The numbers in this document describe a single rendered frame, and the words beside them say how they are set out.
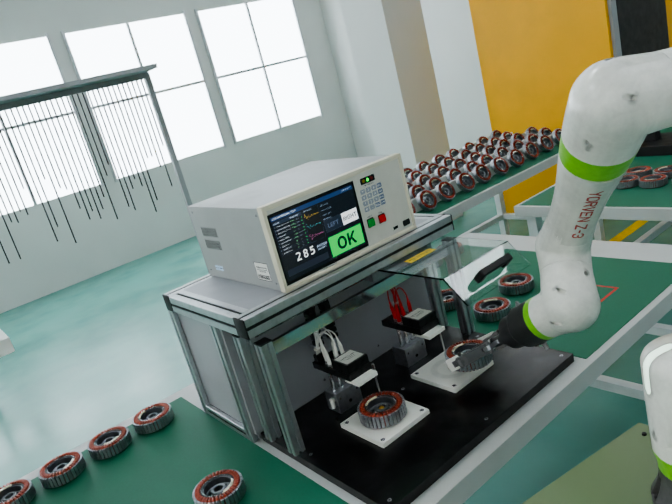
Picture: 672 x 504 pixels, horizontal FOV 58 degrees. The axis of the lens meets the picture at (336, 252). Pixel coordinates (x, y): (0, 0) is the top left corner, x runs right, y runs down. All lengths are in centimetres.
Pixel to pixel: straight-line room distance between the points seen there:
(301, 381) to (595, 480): 79
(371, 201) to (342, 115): 803
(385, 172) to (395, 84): 378
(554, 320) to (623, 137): 42
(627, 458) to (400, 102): 443
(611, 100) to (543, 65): 410
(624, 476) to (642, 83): 60
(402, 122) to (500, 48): 97
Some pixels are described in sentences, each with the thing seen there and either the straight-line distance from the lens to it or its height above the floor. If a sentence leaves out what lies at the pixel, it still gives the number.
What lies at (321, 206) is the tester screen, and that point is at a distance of 142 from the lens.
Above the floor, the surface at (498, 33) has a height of 151.
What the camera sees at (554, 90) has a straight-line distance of 500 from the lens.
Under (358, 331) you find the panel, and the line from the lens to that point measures 169.
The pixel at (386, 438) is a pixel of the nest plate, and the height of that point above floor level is 78.
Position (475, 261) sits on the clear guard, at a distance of 145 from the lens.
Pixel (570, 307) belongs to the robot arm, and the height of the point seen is 104.
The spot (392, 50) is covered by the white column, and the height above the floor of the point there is 159.
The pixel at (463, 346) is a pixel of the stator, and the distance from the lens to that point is 155.
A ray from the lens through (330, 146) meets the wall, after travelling 933.
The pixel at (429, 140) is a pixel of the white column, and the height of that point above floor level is 78.
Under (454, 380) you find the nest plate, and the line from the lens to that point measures 154.
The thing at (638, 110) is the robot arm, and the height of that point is 140.
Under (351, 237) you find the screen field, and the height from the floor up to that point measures 117.
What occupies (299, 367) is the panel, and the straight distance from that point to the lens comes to 159.
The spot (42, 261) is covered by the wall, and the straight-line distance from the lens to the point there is 761.
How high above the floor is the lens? 156
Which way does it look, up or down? 16 degrees down
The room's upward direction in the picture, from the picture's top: 15 degrees counter-clockwise
